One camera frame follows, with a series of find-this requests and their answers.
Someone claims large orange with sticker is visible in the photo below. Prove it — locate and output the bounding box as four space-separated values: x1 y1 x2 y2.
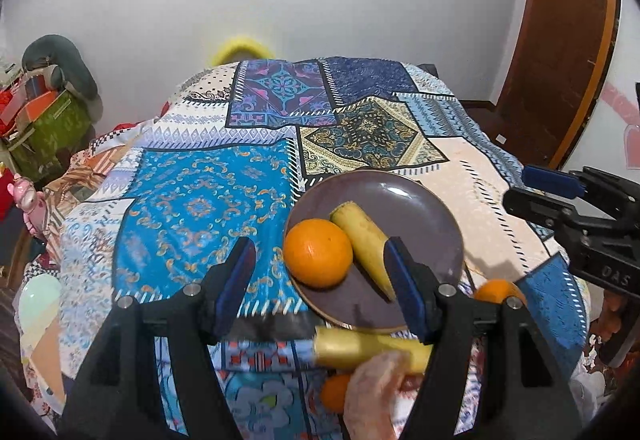
473 279 527 305

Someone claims small tangerine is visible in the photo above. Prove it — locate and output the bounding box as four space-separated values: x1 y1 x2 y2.
320 373 352 414

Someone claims patchwork patterned bedspread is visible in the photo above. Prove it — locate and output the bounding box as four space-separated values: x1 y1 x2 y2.
22 57 589 439

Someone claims wooden door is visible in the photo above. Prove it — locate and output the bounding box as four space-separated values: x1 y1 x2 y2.
496 0 620 167

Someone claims dark purple plate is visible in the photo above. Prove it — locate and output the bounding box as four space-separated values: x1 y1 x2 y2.
285 169 464 333

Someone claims pink toy figure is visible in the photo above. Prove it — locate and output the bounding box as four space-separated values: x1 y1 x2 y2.
8 175 47 241

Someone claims green storage box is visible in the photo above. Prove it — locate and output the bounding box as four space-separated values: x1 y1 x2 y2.
4 92 92 182

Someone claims grey plush toy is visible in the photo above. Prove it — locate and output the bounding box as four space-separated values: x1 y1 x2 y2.
22 34 103 123

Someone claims red box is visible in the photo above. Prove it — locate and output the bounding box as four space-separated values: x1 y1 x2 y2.
0 86 27 135

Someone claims yellow foam ring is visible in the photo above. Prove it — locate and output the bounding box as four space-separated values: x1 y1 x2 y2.
208 35 276 69

